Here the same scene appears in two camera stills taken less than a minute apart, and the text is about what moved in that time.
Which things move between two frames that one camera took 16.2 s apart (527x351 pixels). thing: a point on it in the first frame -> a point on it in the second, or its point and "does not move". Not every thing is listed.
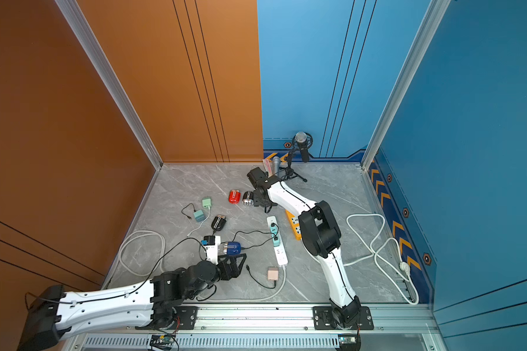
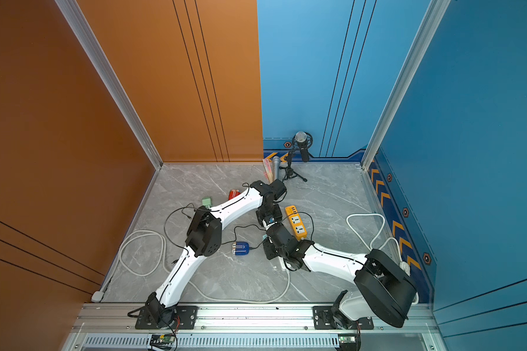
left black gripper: [227, 275] -> [279, 214]
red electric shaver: [234, 196] does not move
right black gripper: [256, 201] -> [268, 254]
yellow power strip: [295, 225] does not move
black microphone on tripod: [301, 141] does not move
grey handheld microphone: [275, 164] does not move
